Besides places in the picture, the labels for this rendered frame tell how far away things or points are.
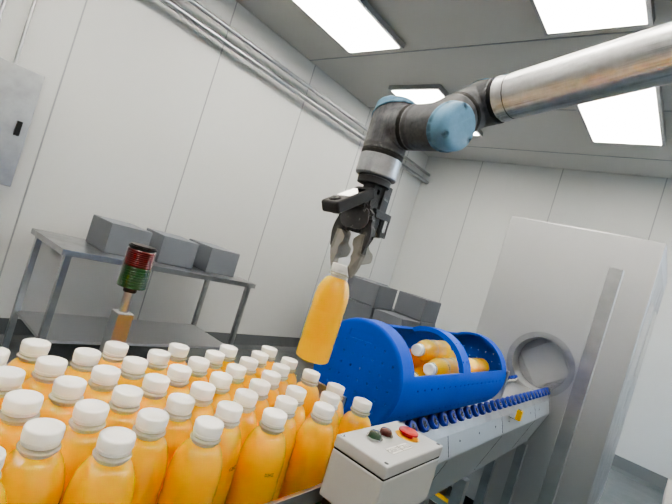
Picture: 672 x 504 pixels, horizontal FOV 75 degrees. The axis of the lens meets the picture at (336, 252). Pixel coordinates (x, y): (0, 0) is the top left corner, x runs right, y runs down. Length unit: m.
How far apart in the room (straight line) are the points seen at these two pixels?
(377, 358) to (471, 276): 5.61
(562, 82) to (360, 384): 0.80
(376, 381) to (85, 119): 3.43
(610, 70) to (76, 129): 3.76
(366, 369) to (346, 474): 0.46
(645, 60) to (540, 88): 0.16
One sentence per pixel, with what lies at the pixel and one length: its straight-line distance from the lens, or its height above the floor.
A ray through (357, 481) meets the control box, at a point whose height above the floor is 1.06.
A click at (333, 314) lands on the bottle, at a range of 0.88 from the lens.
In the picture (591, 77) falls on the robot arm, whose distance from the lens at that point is 0.84.
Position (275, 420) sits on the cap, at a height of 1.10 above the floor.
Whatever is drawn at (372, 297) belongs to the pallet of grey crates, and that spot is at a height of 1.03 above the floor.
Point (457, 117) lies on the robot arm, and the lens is 0.85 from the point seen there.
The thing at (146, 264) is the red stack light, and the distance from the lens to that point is 1.08.
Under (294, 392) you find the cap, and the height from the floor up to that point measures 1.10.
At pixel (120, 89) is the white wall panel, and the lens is 4.22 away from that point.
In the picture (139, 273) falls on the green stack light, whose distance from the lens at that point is 1.08.
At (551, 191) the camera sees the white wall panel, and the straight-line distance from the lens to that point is 6.67.
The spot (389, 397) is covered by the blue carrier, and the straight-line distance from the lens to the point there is 1.13.
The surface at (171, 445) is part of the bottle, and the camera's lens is 0.70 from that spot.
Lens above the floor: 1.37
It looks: level
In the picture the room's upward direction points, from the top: 17 degrees clockwise
